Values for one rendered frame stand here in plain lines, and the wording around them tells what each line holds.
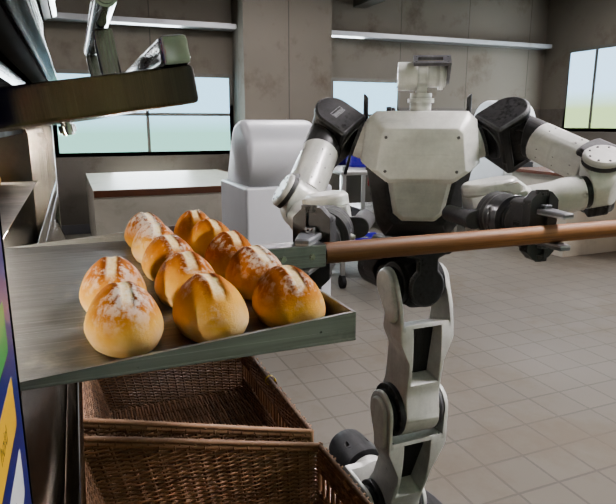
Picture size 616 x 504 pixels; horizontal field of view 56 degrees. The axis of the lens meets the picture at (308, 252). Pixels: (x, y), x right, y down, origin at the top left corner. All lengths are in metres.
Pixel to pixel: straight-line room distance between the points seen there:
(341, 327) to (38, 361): 0.26
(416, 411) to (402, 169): 0.63
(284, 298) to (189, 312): 0.09
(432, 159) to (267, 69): 6.42
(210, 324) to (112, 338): 0.08
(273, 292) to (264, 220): 3.27
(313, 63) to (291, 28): 0.51
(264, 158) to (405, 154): 2.53
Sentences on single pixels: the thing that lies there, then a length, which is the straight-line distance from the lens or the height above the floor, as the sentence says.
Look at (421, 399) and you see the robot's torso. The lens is 1.59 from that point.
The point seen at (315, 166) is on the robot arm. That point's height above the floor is 1.28.
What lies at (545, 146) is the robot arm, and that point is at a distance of 1.40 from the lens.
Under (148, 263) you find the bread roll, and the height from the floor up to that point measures 1.21.
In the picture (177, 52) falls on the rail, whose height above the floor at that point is 1.42.
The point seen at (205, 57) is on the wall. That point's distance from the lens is 8.07.
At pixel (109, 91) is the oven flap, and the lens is 0.41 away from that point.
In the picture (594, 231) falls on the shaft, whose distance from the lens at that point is 1.11.
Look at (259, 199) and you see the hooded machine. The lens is 3.78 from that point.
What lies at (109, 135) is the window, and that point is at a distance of 7.83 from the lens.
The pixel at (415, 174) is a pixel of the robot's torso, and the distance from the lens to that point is 1.38.
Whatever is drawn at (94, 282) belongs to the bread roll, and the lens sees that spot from 0.61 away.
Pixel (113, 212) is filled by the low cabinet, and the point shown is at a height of 0.57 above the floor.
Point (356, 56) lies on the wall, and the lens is 8.83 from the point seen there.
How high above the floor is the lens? 1.37
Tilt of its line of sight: 12 degrees down
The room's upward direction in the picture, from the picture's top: straight up
